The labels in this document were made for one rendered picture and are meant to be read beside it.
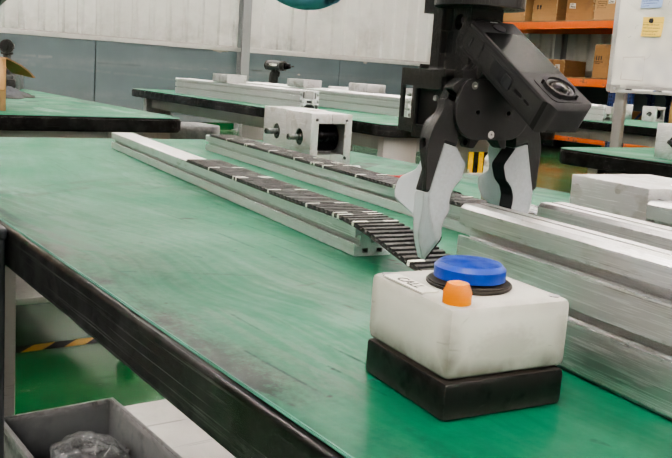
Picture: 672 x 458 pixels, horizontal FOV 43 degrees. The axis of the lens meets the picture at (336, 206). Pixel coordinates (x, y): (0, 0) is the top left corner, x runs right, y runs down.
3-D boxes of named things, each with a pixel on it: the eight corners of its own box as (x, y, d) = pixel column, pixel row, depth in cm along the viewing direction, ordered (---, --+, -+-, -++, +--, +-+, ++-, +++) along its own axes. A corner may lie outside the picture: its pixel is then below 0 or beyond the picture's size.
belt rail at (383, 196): (205, 149, 174) (205, 134, 174) (223, 149, 176) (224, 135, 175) (509, 248, 91) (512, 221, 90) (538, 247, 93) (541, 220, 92)
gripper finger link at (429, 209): (392, 246, 72) (432, 144, 72) (433, 263, 66) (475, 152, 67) (363, 235, 70) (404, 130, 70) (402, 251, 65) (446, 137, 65)
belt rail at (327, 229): (111, 147, 165) (111, 132, 165) (131, 148, 167) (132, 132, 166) (353, 256, 82) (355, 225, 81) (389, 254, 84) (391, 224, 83)
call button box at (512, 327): (363, 371, 50) (371, 266, 49) (494, 355, 55) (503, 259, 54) (441, 423, 43) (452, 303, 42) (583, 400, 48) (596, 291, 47)
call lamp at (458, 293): (436, 299, 44) (438, 277, 44) (459, 297, 45) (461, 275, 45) (453, 307, 43) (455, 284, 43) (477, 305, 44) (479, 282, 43)
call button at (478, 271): (418, 288, 49) (420, 254, 48) (474, 284, 51) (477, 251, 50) (459, 307, 45) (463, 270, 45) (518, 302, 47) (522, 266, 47)
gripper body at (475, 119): (467, 139, 75) (479, -1, 74) (532, 150, 68) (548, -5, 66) (393, 137, 72) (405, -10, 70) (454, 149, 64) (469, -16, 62)
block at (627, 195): (540, 276, 79) (551, 173, 77) (637, 269, 85) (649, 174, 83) (614, 302, 71) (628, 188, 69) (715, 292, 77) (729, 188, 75)
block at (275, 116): (251, 151, 177) (254, 105, 175) (299, 151, 183) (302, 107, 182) (274, 156, 169) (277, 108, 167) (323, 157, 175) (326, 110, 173)
